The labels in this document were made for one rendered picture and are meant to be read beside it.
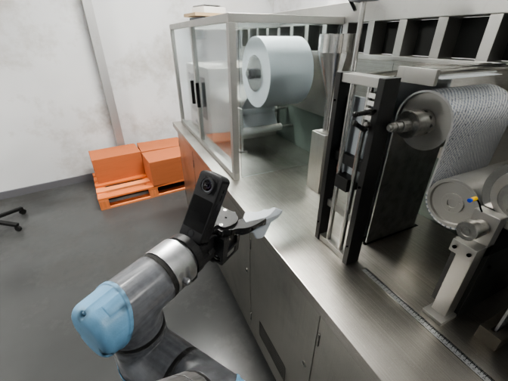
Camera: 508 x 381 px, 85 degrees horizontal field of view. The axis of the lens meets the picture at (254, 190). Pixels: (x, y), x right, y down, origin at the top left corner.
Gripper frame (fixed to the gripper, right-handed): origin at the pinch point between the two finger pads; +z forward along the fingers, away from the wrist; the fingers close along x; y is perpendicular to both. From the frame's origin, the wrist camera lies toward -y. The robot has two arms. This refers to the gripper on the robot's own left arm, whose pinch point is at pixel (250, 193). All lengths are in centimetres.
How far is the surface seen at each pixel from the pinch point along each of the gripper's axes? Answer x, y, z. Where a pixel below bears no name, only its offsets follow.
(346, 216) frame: 16.8, 16.3, 30.5
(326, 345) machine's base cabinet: 26, 46, 10
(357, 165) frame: 14.7, -0.2, 30.6
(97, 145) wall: -280, 122, 129
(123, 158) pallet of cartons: -228, 119, 125
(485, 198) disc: 41.8, -4.2, 26.2
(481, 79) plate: 36, -22, 68
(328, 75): -10, -15, 67
